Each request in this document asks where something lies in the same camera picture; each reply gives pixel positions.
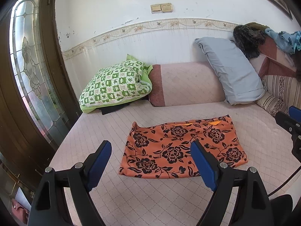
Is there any orange black floral shirt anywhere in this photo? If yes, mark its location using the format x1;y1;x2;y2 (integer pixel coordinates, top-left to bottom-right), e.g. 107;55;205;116
118;115;249;179

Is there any pink bolster cushion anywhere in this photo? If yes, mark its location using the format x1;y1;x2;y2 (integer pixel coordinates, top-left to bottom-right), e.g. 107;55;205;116
149;62;230;107

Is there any dark framed wall picture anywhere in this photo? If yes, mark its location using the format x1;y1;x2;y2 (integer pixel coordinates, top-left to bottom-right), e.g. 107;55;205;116
235;0;293;21

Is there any white paper sheet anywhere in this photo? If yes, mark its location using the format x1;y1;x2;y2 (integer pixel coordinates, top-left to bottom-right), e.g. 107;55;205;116
15;187;32;212

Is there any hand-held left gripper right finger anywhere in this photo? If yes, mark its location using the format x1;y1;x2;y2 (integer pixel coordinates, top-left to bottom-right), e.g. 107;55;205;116
190;140;274;226

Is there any striped floral pillow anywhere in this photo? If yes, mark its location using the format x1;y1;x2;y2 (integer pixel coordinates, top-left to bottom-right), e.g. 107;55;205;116
256;75;299;117

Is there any black cable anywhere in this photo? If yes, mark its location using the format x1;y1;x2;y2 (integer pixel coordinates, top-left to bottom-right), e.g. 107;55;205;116
268;161;301;197

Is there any grey blue pillow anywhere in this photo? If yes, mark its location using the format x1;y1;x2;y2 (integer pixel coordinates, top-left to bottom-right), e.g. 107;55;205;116
195;37;267;105

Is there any black folded cloth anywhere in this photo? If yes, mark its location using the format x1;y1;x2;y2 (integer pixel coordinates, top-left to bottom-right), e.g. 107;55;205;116
101;102;132;115

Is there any pink quilted bed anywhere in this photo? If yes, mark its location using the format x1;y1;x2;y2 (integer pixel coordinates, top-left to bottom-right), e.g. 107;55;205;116
48;101;301;226

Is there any light blue cloth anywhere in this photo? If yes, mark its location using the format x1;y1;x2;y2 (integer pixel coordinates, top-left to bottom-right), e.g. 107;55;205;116
265;27;301;54

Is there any leaded glass door panel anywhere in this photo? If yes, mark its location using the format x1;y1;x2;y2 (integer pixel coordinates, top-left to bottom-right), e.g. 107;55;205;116
9;0;70;144

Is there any green white checkered pillow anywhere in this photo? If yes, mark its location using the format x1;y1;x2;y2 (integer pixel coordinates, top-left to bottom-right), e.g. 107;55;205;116
79;54;153;113

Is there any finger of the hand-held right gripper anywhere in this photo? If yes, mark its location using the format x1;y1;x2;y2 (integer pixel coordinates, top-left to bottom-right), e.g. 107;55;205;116
288;106;301;126
275;111;301;163

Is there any dark furry cloth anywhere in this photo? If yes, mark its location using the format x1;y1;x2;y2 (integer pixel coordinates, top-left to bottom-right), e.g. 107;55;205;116
233;22;271;60

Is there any pink bag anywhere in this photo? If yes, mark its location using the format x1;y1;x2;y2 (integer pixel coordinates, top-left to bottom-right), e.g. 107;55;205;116
11;198;30;224

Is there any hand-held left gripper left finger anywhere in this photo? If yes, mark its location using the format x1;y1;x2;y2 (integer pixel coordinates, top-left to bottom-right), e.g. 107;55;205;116
28;140;112;226

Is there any pink brown cushion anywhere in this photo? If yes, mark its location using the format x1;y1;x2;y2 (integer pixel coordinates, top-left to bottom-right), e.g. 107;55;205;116
249;36;301;79

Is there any brown wooden door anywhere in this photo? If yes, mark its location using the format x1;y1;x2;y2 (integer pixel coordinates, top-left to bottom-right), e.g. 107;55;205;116
0;0;81;193

